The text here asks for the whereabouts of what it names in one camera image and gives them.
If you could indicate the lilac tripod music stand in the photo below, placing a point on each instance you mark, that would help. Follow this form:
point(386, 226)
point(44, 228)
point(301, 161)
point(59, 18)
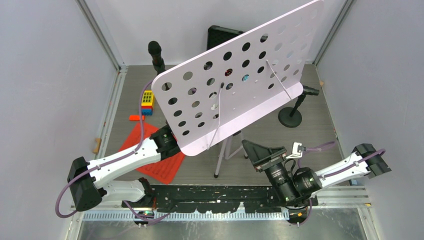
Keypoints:
point(221, 91)

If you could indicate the black poker chip case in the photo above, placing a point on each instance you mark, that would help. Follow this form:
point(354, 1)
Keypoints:
point(217, 35)

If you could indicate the black microphone plain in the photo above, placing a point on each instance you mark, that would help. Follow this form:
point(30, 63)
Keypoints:
point(310, 91)

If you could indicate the red sheet music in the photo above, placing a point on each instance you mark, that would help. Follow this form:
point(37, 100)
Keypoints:
point(163, 171)

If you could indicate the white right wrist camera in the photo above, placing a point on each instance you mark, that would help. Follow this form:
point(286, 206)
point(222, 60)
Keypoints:
point(296, 152)

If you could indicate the yellow grid toy brick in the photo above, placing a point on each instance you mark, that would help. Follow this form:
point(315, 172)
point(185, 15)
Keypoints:
point(148, 98)

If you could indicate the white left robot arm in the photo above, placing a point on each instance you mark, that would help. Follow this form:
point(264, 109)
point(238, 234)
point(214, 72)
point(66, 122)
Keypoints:
point(95, 181)

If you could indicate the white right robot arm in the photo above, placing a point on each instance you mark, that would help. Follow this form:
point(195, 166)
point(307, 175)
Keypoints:
point(295, 185)

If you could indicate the blue toy brick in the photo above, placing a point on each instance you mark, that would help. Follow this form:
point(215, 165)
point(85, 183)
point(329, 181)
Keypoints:
point(147, 111)

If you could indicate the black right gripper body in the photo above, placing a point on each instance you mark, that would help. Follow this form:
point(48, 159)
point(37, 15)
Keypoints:
point(279, 178)

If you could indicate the wooden block on rail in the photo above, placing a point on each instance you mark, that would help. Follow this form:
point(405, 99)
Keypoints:
point(97, 145)

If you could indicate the orange flat toy brick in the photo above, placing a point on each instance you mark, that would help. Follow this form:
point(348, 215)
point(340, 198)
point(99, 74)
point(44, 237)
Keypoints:
point(136, 118)

